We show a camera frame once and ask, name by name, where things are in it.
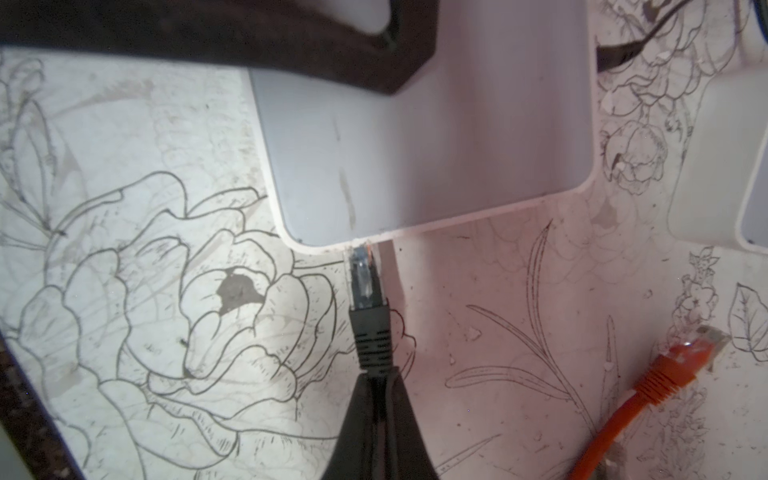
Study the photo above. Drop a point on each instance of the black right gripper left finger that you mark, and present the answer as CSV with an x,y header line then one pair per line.
x,y
352,456

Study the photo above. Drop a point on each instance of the white network switch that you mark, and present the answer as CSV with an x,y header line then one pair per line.
x,y
720,197
500,118

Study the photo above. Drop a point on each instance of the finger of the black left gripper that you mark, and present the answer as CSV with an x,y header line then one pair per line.
x,y
277,35

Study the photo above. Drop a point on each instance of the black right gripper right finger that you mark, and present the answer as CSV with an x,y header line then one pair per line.
x,y
406,456

